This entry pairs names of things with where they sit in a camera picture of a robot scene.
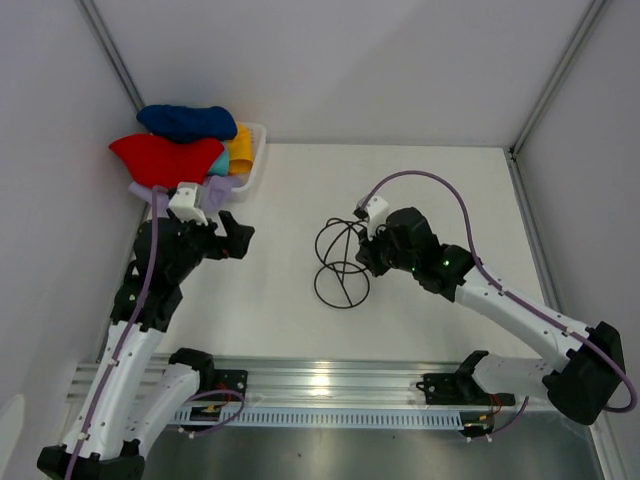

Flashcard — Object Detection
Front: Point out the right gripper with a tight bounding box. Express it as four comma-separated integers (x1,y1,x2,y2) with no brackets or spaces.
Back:
356,220,419,279

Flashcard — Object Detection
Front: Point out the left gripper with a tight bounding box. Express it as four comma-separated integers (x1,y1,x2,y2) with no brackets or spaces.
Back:
167,209,253,283

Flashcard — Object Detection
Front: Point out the black wire hat stand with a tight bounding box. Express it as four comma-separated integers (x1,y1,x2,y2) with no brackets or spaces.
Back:
312,217,371,310

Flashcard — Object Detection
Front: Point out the lavender hat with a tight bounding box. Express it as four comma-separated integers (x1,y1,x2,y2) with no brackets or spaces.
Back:
128,176,242,214

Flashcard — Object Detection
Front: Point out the teal hat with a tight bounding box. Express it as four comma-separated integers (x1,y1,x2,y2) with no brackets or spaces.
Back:
207,149,230,176

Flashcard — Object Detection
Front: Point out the red hat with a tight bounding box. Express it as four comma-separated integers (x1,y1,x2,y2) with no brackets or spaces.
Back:
109,134,224,189

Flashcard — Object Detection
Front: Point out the blue hat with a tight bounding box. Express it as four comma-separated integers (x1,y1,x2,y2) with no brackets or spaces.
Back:
136,104,238,144

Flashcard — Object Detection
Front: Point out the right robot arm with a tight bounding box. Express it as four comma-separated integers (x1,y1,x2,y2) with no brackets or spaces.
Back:
354,198,626,425

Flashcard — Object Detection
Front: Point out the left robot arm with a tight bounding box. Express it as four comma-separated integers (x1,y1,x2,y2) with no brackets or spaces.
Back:
37,211,255,479

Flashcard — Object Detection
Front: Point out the yellow hat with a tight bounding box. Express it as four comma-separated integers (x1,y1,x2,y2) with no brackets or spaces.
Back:
226,123,254,175

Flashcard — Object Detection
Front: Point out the white plastic basket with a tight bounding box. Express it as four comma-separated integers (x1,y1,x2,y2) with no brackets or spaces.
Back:
226,121,267,203

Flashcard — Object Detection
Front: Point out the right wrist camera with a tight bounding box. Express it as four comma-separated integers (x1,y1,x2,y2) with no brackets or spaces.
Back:
354,196,389,240

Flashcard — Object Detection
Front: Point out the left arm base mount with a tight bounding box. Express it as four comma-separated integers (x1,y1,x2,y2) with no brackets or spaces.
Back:
201,369,249,404

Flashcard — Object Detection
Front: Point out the aluminium mounting rail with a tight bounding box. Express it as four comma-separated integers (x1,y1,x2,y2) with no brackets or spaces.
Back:
67,353,551,412

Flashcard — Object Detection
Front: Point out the right corner frame profile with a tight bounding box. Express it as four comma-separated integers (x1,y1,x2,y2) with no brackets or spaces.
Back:
509,0,614,156

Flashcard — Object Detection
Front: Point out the corner frame profile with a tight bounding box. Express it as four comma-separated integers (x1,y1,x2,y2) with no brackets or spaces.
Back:
509,0,614,156
76,0,145,112

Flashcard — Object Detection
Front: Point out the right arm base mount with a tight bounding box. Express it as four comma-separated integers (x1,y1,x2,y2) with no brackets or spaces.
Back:
415,373,516,406

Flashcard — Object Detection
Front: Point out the white slotted cable duct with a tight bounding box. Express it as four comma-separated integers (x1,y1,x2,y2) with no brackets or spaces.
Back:
169,407,464,431

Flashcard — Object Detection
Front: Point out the left corner frame profile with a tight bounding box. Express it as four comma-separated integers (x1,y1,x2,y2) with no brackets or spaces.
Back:
76,0,145,112

